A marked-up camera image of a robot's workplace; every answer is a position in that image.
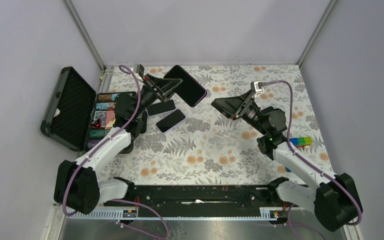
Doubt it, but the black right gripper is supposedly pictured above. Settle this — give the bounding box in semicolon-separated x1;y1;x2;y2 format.
211;89;269;136

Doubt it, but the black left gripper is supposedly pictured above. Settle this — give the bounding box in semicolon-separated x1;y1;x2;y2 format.
132;73;184;119

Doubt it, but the black phone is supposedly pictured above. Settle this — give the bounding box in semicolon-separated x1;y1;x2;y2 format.
163;65;207;108

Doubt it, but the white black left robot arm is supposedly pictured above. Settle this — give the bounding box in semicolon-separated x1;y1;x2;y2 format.
54;74;183;216

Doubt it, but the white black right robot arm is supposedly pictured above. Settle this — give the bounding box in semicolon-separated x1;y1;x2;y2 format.
211;90;363;232

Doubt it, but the phone in white case upper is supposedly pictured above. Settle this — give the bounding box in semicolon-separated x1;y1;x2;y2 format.
146;99;176;117

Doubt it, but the phone in lilac case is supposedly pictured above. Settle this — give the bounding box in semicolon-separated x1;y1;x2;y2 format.
155;109;186;134

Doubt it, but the black poker chip case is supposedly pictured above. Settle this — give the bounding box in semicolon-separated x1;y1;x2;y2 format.
40;66;140;154

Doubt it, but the floral table mat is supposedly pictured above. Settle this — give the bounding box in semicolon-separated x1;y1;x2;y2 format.
92;64;337;186

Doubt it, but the multicolour toy block car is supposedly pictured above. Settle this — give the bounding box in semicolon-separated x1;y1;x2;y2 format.
289;136;313;152

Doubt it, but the blue toy block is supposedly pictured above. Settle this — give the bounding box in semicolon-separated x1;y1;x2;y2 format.
284;167;292;173

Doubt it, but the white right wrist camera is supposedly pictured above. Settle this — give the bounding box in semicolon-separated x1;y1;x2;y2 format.
250;81;266;98

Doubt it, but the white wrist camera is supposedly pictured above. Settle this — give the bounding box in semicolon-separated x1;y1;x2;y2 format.
131;63;145;82
250;81;266;98

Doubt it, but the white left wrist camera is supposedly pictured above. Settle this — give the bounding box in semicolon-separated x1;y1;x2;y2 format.
131;63;145;82

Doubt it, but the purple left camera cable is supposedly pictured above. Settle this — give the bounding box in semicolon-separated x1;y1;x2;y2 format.
61;64;171;240

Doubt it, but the purple camera cable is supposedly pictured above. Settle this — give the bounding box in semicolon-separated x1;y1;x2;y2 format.
61;64;171;240
263;80;364;240

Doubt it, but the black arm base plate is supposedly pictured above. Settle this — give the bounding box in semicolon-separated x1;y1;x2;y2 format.
125;185;291;220

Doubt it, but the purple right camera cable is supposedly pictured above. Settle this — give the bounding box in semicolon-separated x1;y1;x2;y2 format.
263;80;364;240

